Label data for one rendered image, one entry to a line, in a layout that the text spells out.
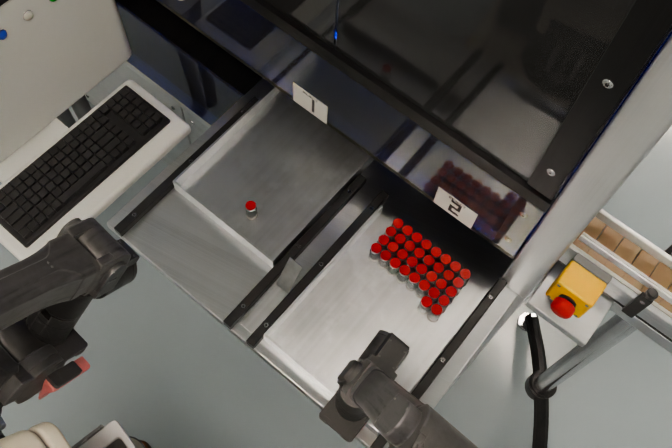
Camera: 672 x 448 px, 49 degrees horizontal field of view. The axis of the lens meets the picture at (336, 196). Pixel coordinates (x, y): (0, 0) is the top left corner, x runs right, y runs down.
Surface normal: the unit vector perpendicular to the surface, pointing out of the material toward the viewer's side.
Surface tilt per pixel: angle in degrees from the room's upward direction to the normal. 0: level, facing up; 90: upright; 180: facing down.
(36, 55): 90
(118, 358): 0
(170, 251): 0
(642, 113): 90
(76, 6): 90
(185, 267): 0
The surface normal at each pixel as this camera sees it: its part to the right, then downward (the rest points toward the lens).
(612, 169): -0.63, 0.68
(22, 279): 0.56, -0.68
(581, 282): 0.04, -0.45
